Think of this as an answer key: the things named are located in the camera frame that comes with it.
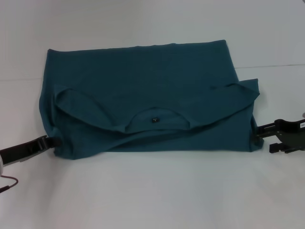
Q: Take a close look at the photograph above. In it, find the left arm cable with connector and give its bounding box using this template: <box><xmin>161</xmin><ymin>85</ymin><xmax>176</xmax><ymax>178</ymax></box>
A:
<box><xmin>0</xmin><ymin>175</ymin><xmax>20</xmax><ymax>193</ymax></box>

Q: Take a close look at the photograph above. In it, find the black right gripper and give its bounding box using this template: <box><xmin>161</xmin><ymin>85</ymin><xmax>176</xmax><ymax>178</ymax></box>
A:
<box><xmin>254</xmin><ymin>118</ymin><xmax>305</xmax><ymax>154</ymax></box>

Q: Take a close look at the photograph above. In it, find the teal t-shirt with FREE print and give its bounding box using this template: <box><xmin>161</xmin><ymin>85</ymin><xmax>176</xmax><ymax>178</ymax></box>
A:
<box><xmin>39</xmin><ymin>39</ymin><xmax>265</xmax><ymax>160</ymax></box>

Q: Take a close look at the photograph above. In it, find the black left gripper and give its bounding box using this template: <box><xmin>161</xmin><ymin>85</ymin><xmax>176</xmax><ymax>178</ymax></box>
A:
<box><xmin>0</xmin><ymin>135</ymin><xmax>62</xmax><ymax>168</ymax></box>

